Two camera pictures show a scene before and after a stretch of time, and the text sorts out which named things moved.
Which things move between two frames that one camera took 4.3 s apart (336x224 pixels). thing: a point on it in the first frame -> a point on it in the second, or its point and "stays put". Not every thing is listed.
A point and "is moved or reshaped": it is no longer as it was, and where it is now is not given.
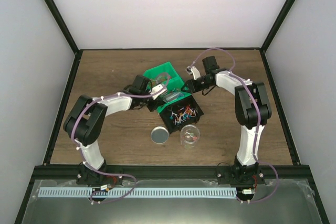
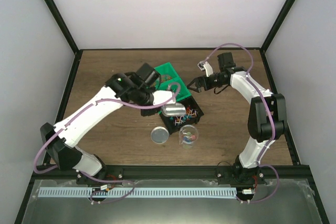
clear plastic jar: [189, 136] stays put
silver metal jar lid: [159, 135] stays put
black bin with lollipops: [184, 114] stays put
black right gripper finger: [187, 84] -> [196, 83]
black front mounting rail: [289, 172] stays put
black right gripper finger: [186, 88] -> [194, 88]
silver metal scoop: [170, 97] is moved or reshaped
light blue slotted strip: [138, 193] stays put
